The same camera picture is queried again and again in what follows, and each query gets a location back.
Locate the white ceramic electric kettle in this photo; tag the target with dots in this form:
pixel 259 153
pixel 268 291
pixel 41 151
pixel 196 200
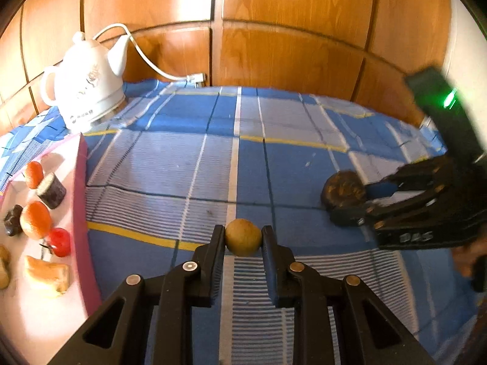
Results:
pixel 87 83

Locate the blue plaid tablecloth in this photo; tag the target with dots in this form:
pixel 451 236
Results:
pixel 285 152

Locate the small red tomato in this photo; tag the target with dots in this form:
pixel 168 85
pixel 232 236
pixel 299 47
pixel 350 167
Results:
pixel 59 242

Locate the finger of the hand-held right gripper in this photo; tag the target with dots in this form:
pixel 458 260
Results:
pixel 350 216
pixel 411 176

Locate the yellow banana bunch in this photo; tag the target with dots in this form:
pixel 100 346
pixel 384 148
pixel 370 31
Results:
pixel 47 275

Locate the pink rimmed white tray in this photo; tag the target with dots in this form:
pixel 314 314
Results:
pixel 81 216

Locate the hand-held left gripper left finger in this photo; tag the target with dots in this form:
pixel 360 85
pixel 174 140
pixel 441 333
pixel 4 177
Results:
pixel 216 260

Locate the white power plug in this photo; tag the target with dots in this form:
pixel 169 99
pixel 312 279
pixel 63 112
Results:
pixel 198 80

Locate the dark brown round fruit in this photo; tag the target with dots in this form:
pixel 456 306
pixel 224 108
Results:
pixel 12 218
pixel 344 190

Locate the orange mandarin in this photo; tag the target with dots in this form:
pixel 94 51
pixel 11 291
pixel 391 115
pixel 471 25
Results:
pixel 34 175
pixel 36 220

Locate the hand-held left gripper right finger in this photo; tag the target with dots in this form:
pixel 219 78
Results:
pixel 269 266

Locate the person's right hand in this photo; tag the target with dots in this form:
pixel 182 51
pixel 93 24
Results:
pixel 464 261

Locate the dark cylinder with tan top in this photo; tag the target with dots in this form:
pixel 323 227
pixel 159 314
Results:
pixel 51 191
pixel 3 277

